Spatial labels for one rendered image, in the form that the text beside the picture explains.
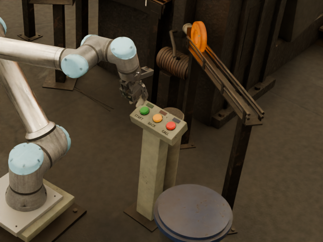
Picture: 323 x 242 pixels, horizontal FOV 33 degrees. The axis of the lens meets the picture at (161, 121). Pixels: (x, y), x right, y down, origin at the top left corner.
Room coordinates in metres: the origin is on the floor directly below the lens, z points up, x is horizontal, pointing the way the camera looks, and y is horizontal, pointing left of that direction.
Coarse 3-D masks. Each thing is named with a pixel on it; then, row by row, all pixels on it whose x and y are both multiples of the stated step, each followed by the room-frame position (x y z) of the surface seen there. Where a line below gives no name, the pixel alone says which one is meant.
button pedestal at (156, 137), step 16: (144, 128) 1.88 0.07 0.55; (160, 128) 1.84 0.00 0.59; (176, 128) 1.84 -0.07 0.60; (144, 144) 1.88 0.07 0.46; (160, 144) 1.84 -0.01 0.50; (144, 160) 1.88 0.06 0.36; (160, 160) 1.85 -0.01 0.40; (144, 176) 1.88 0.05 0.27; (160, 176) 1.86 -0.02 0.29; (144, 192) 1.87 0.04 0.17; (160, 192) 1.88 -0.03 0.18; (128, 208) 1.91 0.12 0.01; (144, 208) 1.86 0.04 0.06; (144, 224) 1.81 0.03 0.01
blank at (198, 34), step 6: (198, 24) 2.46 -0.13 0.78; (192, 30) 2.52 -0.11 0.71; (198, 30) 2.45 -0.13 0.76; (204, 30) 2.43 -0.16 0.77; (192, 36) 2.51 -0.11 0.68; (198, 36) 2.44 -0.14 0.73; (204, 36) 2.41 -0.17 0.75; (198, 42) 2.43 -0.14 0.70; (204, 42) 2.40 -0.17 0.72; (204, 48) 2.41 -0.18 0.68
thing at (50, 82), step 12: (36, 0) 2.92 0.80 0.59; (48, 0) 2.93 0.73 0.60; (60, 0) 2.93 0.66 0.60; (72, 0) 2.88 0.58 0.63; (60, 12) 2.95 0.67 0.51; (60, 24) 2.95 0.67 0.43; (60, 36) 2.95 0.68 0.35; (60, 72) 2.95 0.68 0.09; (48, 84) 2.92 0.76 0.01; (60, 84) 2.93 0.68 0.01; (72, 84) 2.95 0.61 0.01
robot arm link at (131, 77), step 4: (140, 68) 1.85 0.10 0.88; (136, 72) 1.81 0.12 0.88; (140, 72) 1.84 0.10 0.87; (120, 76) 1.82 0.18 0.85; (124, 76) 1.80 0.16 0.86; (128, 76) 1.80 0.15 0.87; (132, 76) 1.80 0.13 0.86; (136, 76) 1.81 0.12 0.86; (124, 80) 1.81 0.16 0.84; (128, 80) 1.80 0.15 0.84; (132, 80) 1.80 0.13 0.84
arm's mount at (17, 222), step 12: (0, 180) 1.86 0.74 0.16; (0, 192) 1.78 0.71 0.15; (48, 192) 1.83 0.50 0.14; (0, 204) 1.71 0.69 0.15; (48, 204) 1.75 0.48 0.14; (0, 216) 1.64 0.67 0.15; (12, 216) 1.65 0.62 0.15; (24, 216) 1.66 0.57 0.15; (36, 216) 1.67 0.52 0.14; (12, 228) 1.58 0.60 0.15; (24, 228) 1.60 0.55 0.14
